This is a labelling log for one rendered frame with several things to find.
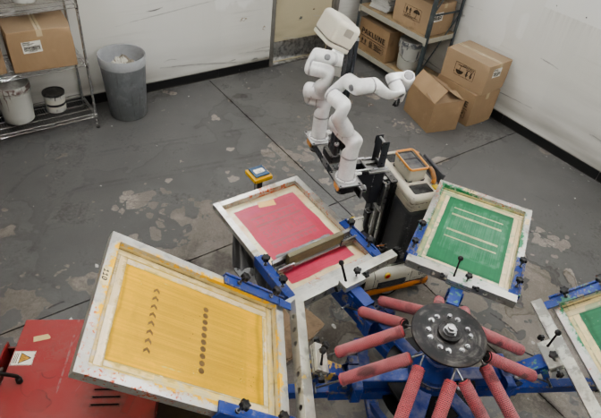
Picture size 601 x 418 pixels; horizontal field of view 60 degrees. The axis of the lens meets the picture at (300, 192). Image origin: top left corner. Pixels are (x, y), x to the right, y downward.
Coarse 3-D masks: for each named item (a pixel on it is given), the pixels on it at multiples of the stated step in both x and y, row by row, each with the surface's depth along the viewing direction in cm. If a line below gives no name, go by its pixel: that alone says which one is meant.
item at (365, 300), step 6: (354, 288) 250; (360, 288) 251; (348, 294) 252; (354, 294) 247; (360, 294) 248; (366, 294) 248; (354, 300) 249; (360, 300) 245; (366, 300) 245; (372, 300) 246; (360, 306) 245; (366, 306) 243
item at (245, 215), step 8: (248, 208) 301; (256, 208) 302; (264, 208) 302; (240, 216) 295; (248, 216) 296; (256, 216) 296; (248, 224) 291; (256, 232) 286; (256, 240) 281; (264, 240) 282; (296, 240) 284; (264, 248) 277; (272, 248) 278; (280, 248) 278; (288, 248) 279; (272, 256) 273; (304, 264) 271; (312, 264) 272; (320, 264) 272; (288, 272) 266; (296, 272) 266; (304, 272) 267; (312, 272) 267; (296, 280) 262
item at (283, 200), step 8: (280, 200) 309; (288, 200) 310; (296, 200) 310; (272, 208) 303; (304, 208) 306; (312, 216) 301; (320, 224) 296; (320, 232) 291; (328, 232) 292; (304, 240) 285; (336, 248) 282; (344, 248) 283; (320, 256) 277; (328, 256) 277; (336, 256) 278; (344, 256) 278; (328, 264) 273
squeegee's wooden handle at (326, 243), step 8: (320, 240) 271; (328, 240) 272; (336, 240) 276; (304, 248) 265; (312, 248) 267; (320, 248) 272; (328, 248) 276; (288, 256) 260; (296, 256) 263; (304, 256) 267
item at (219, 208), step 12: (288, 180) 319; (300, 180) 320; (252, 192) 307; (264, 192) 310; (312, 192) 312; (216, 204) 296; (228, 204) 298; (324, 204) 305; (228, 216) 289; (336, 216) 298; (240, 228) 282; (240, 240) 277; (252, 252) 269; (348, 264) 269; (324, 276) 261; (300, 288) 254
